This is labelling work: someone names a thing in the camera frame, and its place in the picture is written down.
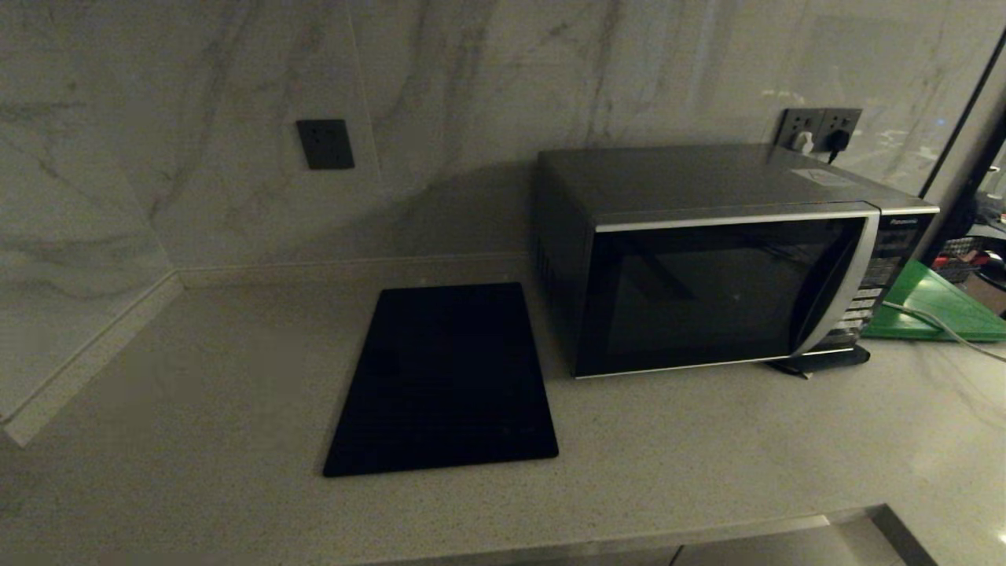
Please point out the silver black microwave oven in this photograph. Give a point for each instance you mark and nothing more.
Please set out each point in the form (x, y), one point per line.
(692, 177)

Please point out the black induction cooktop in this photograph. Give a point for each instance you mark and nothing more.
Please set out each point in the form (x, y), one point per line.
(448, 377)

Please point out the white plug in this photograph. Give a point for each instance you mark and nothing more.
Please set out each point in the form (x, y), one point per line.
(802, 143)

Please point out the black plug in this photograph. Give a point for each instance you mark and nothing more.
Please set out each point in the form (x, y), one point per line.
(837, 142)

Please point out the green cutting board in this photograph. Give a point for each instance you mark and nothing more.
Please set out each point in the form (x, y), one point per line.
(943, 303)

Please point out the metal shopping cart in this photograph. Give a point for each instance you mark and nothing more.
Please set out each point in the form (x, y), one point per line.
(971, 259)

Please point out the dark single wall socket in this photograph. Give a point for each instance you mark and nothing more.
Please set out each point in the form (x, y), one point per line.
(325, 145)

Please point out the grey double wall socket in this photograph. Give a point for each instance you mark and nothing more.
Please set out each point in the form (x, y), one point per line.
(819, 121)

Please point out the black metal frame post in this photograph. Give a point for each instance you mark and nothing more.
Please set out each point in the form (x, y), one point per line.
(951, 228)

